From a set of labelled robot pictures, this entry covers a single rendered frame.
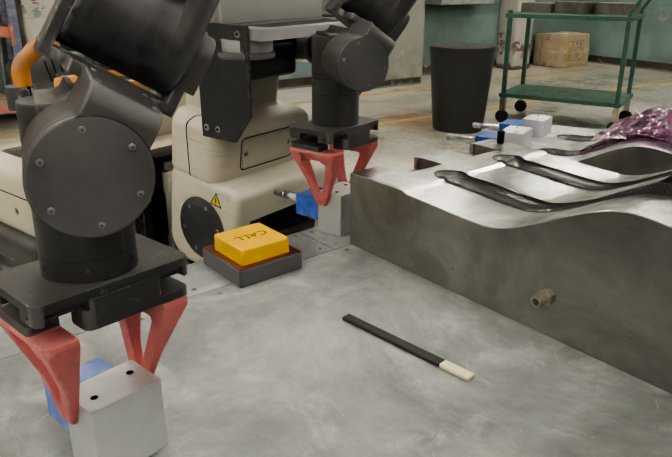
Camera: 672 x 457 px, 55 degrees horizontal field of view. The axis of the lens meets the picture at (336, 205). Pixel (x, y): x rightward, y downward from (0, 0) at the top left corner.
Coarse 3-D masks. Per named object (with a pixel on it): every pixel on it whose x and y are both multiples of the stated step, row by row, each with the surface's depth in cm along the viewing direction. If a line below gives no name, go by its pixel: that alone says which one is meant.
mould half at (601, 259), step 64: (384, 192) 70; (448, 192) 68; (576, 192) 69; (384, 256) 73; (448, 256) 65; (512, 256) 59; (576, 256) 53; (640, 256) 49; (576, 320) 55; (640, 320) 50
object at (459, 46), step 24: (432, 48) 466; (456, 48) 452; (480, 48) 452; (432, 72) 473; (456, 72) 456; (480, 72) 457; (432, 96) 481; (456, 96) 463; (480, 96) 466; (432, 120) 489; (456, 120) 470; (480, 120) 476
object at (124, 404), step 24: (96, 360) 47; (96, 384) 42; (120, 384) 42; (144, 384) 42; (48, 408) 45; (96, 408) 39; (120, 408) 40; (144, 408) 42; (72, 432) 42; (96, 432) 39; (120, 432) 41; (144, 432) 42; (96, 456) 40; (120, 456) 41; (144, 456) 43
